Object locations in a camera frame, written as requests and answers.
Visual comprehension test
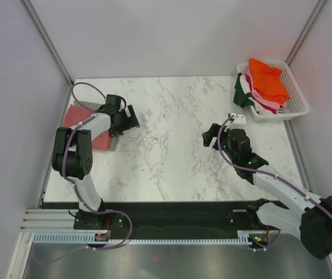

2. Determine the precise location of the salmon pink t shirt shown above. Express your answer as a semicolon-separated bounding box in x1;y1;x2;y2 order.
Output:
61;105;113;151

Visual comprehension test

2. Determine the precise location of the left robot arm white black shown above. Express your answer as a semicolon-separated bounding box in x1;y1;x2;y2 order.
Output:
52;95;140;230

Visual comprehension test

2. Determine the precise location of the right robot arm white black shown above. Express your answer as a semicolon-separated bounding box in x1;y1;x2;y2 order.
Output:
202;123;332;259

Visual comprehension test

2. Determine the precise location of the folded grey t shirt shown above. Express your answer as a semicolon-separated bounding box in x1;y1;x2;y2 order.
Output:
70;101;117;151

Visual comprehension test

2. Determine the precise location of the dark green white garment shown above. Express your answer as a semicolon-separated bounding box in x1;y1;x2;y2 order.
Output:
233;73;255;108

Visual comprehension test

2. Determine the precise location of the light pink t shirt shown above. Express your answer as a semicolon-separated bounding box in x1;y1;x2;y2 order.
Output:
246;71;287;111

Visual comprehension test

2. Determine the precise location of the magenta red t shirt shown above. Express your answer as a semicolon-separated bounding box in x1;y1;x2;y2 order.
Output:
245;74;277;115

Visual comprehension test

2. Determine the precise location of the orange t shirt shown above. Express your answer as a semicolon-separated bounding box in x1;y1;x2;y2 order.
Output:
249;58;290;105

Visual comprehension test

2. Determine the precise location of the white plastic laundry basket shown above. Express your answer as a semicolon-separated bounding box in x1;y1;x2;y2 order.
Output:
237;59;309;123

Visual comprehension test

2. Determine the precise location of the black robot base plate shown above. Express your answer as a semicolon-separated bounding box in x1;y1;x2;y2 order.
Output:
41;201;276;239

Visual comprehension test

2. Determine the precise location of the white slotted cable duct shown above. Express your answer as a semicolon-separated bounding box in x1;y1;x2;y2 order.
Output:
33;231;269;245

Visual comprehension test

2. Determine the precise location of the left aluminium frame post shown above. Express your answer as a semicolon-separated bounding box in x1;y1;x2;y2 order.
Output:
20;0;73;86

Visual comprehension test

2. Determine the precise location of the aluminium frame post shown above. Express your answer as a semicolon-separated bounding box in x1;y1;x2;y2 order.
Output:
285;0;329;66
20;0;73;86

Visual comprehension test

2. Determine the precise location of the right aluminium frame post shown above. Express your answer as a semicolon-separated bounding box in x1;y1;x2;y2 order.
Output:
285;0;329;66

